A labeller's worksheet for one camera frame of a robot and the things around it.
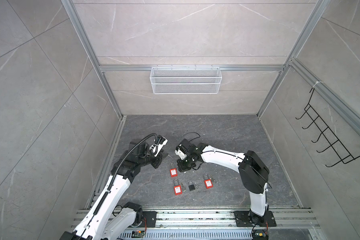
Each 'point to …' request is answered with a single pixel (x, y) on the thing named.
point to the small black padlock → (191, 187)
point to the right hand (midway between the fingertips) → (178, 168)
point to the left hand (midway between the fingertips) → (163, 148)
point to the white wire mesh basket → (186, 80)
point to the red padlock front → (208, 182)
